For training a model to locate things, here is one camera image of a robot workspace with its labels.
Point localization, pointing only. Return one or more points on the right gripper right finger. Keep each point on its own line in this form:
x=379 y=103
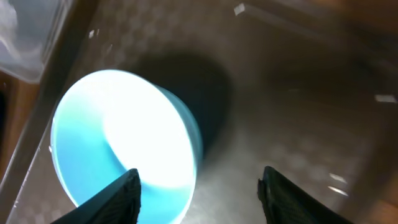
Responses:
x=283 y=202

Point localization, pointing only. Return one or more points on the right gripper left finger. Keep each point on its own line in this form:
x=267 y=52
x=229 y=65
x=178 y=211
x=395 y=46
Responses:
x=118 y=203

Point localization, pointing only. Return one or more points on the light blue bowl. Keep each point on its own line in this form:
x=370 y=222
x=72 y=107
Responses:
x=111 y=121

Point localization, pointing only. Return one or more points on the clear plastic waste bin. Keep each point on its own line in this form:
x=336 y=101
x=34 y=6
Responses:
x=29 y=31

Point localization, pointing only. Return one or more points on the dark brown serving tray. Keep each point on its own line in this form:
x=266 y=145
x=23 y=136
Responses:
x=293 y=85

